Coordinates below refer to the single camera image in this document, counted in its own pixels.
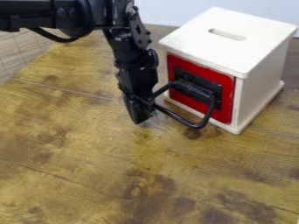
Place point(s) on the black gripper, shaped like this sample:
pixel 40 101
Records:
pixel 136 62

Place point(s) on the red drawer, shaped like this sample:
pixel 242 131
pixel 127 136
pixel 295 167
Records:
pixel 214 82

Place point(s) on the white wooden cabinet box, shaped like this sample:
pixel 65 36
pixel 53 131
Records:
pixel 243 46

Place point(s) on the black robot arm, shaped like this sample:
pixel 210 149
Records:
pixel 67 20

